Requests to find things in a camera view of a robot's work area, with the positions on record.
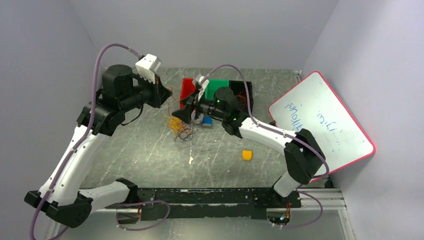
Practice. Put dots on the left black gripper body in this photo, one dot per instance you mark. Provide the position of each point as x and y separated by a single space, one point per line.
148 92

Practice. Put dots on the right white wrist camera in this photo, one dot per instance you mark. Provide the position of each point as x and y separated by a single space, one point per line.
201 84

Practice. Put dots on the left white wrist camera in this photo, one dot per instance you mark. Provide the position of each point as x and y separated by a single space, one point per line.
147 66

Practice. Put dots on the green plastic bin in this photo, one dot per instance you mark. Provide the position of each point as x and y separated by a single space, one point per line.
213 86

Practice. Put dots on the blue block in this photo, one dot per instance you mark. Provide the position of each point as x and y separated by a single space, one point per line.
207 122

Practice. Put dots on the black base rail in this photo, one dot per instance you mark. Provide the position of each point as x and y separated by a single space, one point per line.
196 203

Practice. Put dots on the clear plastic cup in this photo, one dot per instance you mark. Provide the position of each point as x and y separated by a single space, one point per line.
197 120

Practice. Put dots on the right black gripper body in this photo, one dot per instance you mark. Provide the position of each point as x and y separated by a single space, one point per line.
195 103

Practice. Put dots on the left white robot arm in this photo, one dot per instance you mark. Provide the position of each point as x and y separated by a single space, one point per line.
61 197

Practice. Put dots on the orange yellow block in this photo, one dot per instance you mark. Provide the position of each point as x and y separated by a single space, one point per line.
246 155

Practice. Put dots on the white board with pink frame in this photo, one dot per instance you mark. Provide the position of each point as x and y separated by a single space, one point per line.
312 104

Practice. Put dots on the black plastic bin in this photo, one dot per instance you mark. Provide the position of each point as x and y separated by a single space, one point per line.
243 97

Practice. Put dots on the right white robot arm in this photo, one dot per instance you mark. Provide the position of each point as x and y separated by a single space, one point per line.
302 154

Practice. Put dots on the red plastic bin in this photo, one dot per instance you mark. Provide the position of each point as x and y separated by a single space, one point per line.
188 88

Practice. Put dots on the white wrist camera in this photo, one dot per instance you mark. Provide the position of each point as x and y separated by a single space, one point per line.
147 66
201 84

